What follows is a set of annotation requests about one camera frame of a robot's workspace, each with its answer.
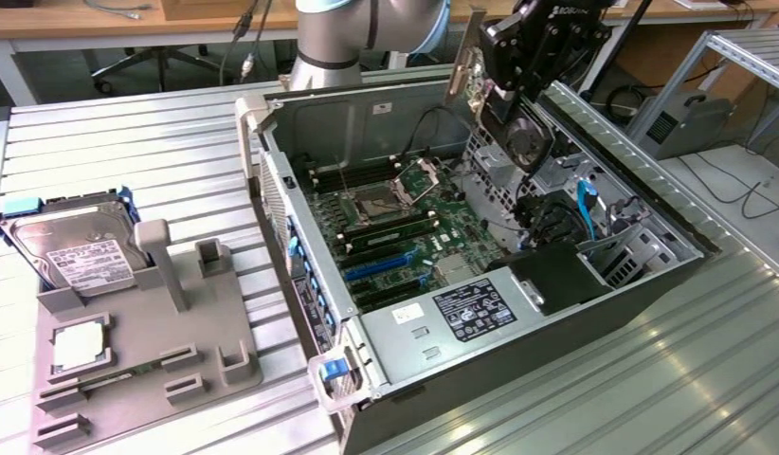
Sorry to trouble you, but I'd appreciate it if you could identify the silver CPU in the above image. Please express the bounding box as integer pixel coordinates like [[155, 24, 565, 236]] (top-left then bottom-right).
[[52, 324, 110, 374]]

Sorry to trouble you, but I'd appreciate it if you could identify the silver hard disk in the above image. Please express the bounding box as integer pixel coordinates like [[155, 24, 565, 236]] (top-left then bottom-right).
[[10, 201, 152, 300]]

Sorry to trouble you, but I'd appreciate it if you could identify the grey cable with connector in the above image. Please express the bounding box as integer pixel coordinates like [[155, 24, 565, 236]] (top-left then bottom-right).
[[238, 0, 273, 80]]

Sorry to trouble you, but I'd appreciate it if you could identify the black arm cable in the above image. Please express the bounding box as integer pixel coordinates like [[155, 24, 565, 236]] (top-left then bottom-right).
[[217, 0, 259, 86]]

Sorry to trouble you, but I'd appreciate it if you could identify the blue expansion slot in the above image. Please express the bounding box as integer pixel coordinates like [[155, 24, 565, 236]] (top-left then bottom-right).
[[343, 250, 413, 282]]

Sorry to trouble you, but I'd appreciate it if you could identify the open grey PC case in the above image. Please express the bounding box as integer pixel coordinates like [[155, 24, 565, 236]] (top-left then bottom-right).
[[234, 65, 723, 455]]

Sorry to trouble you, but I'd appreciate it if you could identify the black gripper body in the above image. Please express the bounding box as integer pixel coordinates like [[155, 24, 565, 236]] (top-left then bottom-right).
[[511, 0, 619, 30]]

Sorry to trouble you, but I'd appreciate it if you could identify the blue disk caddy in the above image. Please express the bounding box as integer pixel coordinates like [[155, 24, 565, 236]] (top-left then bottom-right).
[[0, 187, 155, 290]]

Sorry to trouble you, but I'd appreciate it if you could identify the black RAM stick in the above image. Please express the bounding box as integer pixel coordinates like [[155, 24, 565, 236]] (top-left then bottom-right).
[[345, 220, 437, 251]]

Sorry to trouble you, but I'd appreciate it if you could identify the CPU socket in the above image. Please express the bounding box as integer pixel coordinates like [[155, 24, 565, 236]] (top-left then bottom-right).
[[351, 186, 409, 225]]

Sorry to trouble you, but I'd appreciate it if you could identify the black table cable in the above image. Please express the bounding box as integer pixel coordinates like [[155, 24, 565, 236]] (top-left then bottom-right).
[[677, 155, 779, 225]]

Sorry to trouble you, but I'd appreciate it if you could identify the black graphics card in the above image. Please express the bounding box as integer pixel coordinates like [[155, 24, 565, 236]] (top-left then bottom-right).
[[449, 3, 559, 174]]

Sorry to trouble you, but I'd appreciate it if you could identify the black office chair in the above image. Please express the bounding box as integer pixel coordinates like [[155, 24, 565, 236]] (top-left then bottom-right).
[[88, 43, 238, 95]]

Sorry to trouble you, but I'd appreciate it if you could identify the green motherboard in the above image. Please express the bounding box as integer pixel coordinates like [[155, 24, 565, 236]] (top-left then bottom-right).
[[298, 155, 513, 314]]

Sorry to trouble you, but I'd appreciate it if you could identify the aluminium frame shelf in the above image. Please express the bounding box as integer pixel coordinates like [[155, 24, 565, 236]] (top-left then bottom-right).
[[626, 26, 779, 149]]

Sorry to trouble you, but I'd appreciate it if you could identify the black expansion slot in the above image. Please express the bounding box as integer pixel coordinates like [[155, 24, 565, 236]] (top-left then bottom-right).
[[350, 273, 425, 305]]

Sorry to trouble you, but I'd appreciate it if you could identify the blue wire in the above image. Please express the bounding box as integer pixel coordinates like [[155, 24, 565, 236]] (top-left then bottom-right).
[[574, 177, 603, 243]]

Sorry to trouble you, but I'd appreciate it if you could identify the metal socket cover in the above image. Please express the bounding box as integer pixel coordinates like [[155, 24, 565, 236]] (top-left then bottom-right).
[[394, 158, 445, 200]]

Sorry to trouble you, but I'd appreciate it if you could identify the metal disk bay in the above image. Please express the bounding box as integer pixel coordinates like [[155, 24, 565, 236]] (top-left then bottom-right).
[[462, 82, 597, 200]]

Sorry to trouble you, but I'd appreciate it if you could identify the black wire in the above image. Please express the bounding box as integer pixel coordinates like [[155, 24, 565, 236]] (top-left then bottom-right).
[[410, 105, 475, 154]]

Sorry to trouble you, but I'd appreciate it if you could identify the grey parts rack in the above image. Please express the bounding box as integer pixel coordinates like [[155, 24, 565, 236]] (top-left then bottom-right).
[[32, 220, 266, 451]]

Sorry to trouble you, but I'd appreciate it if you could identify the grey power supply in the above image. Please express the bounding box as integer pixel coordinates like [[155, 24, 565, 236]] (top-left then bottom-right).
[[357, 267, 549, 386]]

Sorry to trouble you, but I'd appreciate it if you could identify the wooden desk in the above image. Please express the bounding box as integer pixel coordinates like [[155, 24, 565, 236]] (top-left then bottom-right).
[[450, 0, 779, 96], [0, 0, 302, 108]]

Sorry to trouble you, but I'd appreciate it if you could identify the black plastic shroud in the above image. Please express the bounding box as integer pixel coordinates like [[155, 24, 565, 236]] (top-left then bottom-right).
[[506, 244, 618, 318]]

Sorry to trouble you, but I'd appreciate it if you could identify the grey computer tower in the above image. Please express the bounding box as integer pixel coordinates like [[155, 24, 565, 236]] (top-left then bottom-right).
[[627, 92, 739, 161]]

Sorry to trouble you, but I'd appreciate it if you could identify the perforated metal cage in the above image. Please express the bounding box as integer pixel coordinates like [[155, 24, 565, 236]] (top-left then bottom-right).
[[575, 222, 706, 290]]

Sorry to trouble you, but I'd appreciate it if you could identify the green RAM stick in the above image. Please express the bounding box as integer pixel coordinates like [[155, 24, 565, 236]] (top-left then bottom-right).
[[51, 361, 168, 397]]

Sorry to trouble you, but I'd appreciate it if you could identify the black stand pole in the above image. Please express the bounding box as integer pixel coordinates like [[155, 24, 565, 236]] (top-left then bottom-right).
[[578, 0, 657, 95]]

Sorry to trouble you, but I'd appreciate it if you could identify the silver chipset heatsink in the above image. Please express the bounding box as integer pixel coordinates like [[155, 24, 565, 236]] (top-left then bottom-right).
[[434, 258, 483, 282]]

